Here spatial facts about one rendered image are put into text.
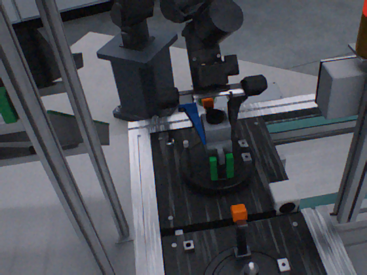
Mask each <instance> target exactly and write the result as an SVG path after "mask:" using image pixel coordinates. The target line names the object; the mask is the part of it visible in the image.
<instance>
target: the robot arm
mask: <svg viewBox="0 0 367 275"><path fill-rule="evenodd" d="M159 2H160V9H161V12H162V14H163V16H164V18H166V19H167V20H170V21H171V22H174V23H179V24H181V23H183V22H185V27H184V28H183V30H182V37H184V39H185V45H186V50H187V56H188V60H189V68H190V72H191V79H192V84H191V87H193V89H192V90H186V91H181V92H179V91H178V88H176V87H170V88H162V89H158V90H157V91H156V93H155V99H156V103H157V107H158V109H170V108H175V107H176V106H177V105H178V112H181V113H183V112H184V113H185V114H186V115H187V117H188V118H189V119H190V121H191V122H192V124H193V126H194V127H195V130H196V132H197V133H198V135H199V137H200V139H201V141H202V144H203V145H206V140H205V135H204V132H203V128H202V123H201V119H200V116H199V112H198V109H197V103H196V102H194V100H201V99H206V98H214V97H218V96H226V95H228V97H229V101H227V114H228V120H229V123H230V126H231V141H234V140H235V129H236V125H237V117H238V114H239V110H240V108H241V104H242V103H244V102H245V101H246V100H247V99H248V96H259V95H260V94H261V93H262V92H263V91H265V90H267V80H266V78H265V77H264V76H263V75H252V76H247V77H245V78H244V79H243V80H241V81H240V82H239V83H235V84H227V83H229V79H228V76H233V75H238V74H239V65H238V61H237V55H236V54H230V55H226V56H224V57H223V60H222V54H221V50H220V43H221V42H222V41H224V40H226V39H227V38H228V37H229V36H230V35H232V34H233V33H234V32H235V31H237V30H238V29H239V28H240V27H241V26H242V23H243V22H244V16H243V12H242V9H241V7H240V6H238V5H237V4H236V3H235V2H234V1H232V0H159ZM153 6H154V0H114V4H113V7H112V9H111V12H110V16H111V19H112V23H114V24H115V25H117V27H119V28H120V29H121V38H122V43H120V44H119V46H120V47H121V48H129V49H132V50H139V51H141V50H143V49H144V48H145V47H146V46H147V45H148V44H149V43H150V42H152V40H154V39H155V36H152V35H149V33H148V32H149V30H148V26H147V18H150V17H153ZM191 19H192V21H190V22H186V21H189V20H191ZM202 93H203V94H202Z"/></svg>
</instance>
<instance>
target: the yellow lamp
mask: <svg viewBox="0 0 367 275"><path fill-rule="evenodd" d="M355 50H356V52H357V53H358V54H359V55H361V56H362V57H363V58H366V59H367V17H366V16H365V15H364V13H363V12H362V15H361V21H360V25H359V31H358V35H357V43H356V45H355Z"/></svg>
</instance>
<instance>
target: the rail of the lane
mask: <svg viewBox="0 0 367 275"><path fill-rule="evenodd" d="M220 110H226V113H227V107H224V108H220ZM319 116H324V115H323V114H322V113H321V111H320V109H319V107H318V105H317V104H316V103H315V94H310V95H303V96H296V97H292V98H284V99H277V100H270V101H263V102H259V103H247V104H243V105H241V108H240V110H239V114H238V117H237V120H243V119H254V118H258V117H263V119H264V121H265V124H266V125H268V124H275V123H280V122H286V121H294V120H301V119H308V118H312V117H319ZM227 118H228V114H227ZM193 127H194V126H193V124H192V122H191V121H190V119H189V118H188V117H187V115H186V114H181V115H174V116H169V117H163V118H154V119H147V120H140V121H135V122H129V123H127V137H128V142H129V136H137V135H138V137H141V134H148V133H149V135H151V134H158V133H163V132H170V131H175V130H182V129H186V128H193Z"/></svg>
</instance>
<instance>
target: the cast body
mask: <svg viewBox="0 0 367 275"><path fill-rule="evenodd" d="M201 123H202V128H203V132H204V135H205V140H206V145H204V148H205V151H206V155H207V157H208V158H209V157H210V156H217V158H218V164H219V165H224V164H225V154H227V153H232V141H231V126H230V123H229V120H228V118H227V113H226V110H220V109H211V110H209V111H208V112H207V113H202V114H201Z"/></svg>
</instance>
